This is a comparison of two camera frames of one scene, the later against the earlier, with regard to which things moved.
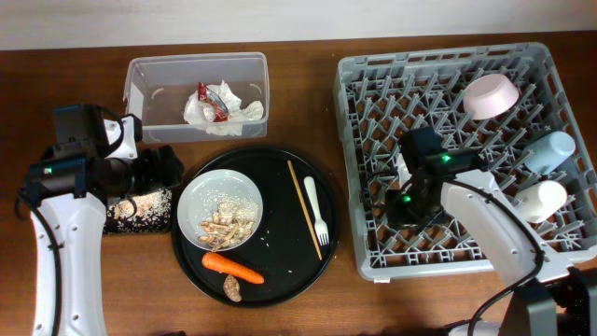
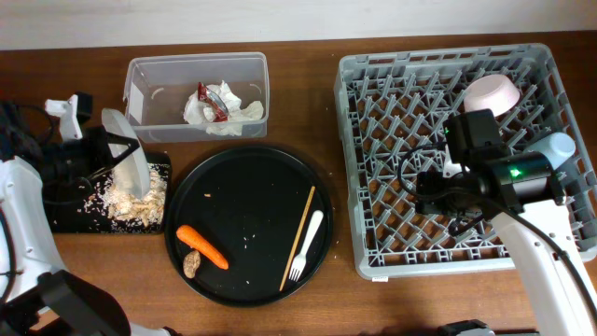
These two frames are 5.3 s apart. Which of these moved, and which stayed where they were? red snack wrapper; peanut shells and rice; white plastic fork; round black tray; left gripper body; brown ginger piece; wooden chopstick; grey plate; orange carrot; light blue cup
Moved: grey plate; wooden chopstick; brown ginger piece; peanut shells and rice; white plastic fork; orange carrot; left gripper body
Stayed: light blue cup; red snack wrapper; round black tray
